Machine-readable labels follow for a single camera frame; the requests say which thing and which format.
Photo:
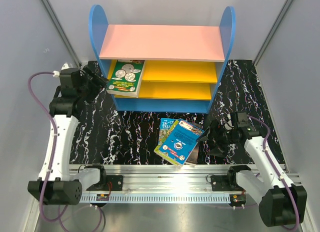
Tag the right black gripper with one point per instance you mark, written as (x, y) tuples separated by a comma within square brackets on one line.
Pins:
[(214, 126)]

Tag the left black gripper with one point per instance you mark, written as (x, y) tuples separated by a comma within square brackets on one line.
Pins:
[(96, 80)]

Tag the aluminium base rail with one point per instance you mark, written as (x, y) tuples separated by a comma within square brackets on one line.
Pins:
[(166, 179)]

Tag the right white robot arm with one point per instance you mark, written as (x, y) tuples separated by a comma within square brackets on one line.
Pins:
[(280, 201)]

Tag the green storey treehouse book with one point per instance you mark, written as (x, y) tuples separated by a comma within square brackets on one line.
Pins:
[(165, 152)]

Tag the green coin cover book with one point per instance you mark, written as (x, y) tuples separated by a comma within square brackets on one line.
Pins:
[(126, 78)]

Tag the dark tale two cities book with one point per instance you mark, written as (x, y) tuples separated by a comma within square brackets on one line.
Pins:
[(193, 157)]

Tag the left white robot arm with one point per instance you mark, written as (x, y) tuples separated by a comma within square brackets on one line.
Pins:
[(54, 184)]

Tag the light blue treehouse book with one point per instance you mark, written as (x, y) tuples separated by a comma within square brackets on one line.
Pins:
[(165, 125)]

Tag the blue pink yellow bookshelf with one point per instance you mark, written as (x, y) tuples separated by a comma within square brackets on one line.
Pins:
[(183, 65)]

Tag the blue back cover book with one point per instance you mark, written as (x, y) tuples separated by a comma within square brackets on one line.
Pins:
[(183, 139)]

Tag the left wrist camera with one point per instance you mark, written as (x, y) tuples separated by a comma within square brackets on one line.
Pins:
[(64, 71)]

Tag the slotted grey cable duct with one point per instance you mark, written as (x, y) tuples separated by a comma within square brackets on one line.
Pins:
[(155, 198)]

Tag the black marble pattern mat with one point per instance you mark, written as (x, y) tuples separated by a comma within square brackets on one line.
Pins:
[(107, 136)]

